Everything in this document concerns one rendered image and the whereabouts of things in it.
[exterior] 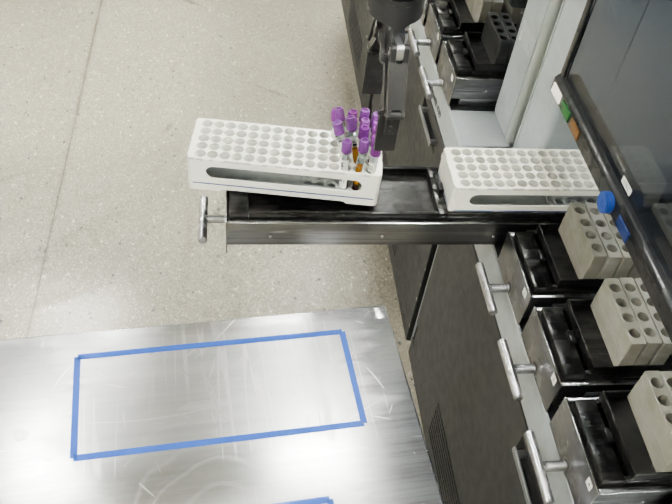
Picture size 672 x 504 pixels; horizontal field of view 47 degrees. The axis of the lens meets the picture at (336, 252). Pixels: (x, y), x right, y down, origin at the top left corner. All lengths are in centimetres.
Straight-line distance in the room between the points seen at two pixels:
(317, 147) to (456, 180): 22
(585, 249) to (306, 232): 42
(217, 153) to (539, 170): 52
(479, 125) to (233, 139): 56
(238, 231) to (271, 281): 98
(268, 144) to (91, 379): 46
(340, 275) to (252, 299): 27
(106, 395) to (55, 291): 123
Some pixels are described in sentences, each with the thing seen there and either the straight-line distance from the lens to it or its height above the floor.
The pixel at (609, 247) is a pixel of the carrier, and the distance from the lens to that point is 118.
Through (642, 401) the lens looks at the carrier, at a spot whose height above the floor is 85.
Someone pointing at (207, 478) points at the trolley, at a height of 82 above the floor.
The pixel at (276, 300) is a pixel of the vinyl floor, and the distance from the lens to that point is 212.
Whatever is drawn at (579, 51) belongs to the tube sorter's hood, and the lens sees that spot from 123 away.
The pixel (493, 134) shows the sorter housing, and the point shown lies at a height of 73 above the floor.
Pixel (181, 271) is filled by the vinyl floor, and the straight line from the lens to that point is 219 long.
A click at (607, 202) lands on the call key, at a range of 107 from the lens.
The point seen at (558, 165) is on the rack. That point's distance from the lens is 130.
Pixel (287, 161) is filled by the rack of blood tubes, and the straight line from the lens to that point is 118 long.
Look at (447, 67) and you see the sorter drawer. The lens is 161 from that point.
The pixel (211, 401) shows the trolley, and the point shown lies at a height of 82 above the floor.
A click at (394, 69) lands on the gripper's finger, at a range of 102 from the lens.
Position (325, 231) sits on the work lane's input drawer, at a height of 79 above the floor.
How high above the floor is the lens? 164
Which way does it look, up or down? 47 degrees down
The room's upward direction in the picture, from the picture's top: 8 degrees clockwise
